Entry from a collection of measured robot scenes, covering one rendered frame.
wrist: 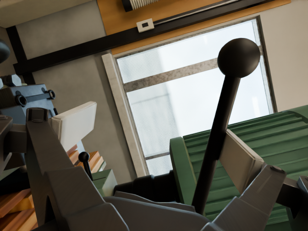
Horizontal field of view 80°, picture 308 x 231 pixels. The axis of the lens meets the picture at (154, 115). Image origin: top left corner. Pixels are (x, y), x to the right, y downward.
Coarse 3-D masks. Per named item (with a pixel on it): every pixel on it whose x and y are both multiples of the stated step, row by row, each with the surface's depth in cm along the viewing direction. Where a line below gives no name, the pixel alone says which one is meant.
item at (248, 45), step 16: (224, 48) 16; (240, 48) 15; (256, 48) 15; (224, 64) 16; (240, 64) 15; (256, 64) 15; (224, 80) 17; (240, 80) 16; (224, 96) 17; (224, 112) 17; (224, 128) 17; (208, 144) 18; (208, 160) 18; (208, 176) 18; (208, 192) 19
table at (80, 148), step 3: (81, 141) 63; (78, 144) 61; (81, 144) 62; (78, 147) 60; (81, 147) 62; (78, 150) 60; (81, 150) 61; (84, 150) 63; (78, 159) 58; (75, 162) 56; (78, 162) 58
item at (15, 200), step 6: (72, 150) 45; (12, 192) 29; (18, 192) 28; (24, 192) 29; (0, 198) 28; (6, 198) 27; (12, 198) 27; (18, 198) 28; (0, 204) 26; (6, 204) 26; (12, 204) 26; (0, 210) 25; (6, 210) 25; (0, 216) 25
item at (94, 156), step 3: (90, 153) 64; (93, 153) 63; (96, 153) 63; (90, 156) 61; (93, 156) 60; (96, 156) 62; (90, 159) 58; (93, 159) 60; (96, 159) 62; (81, 162) 58; (90, 162) 57; (93, 162) 59; (78, 165) 56; (81, 165) 55; (90, 165) 57; (90, 168) 56
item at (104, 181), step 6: (96, 174) 37; (102, 174) 37; (108, 174) 36; (96, 180) 35; (102, 180) 34; (108, 180) 35; (114, 180) 38; (96, 186) 33; (102, 186) 32; (108, 186) 34; (114, 186) 37; (102, 192) 32; (108, 192) 34
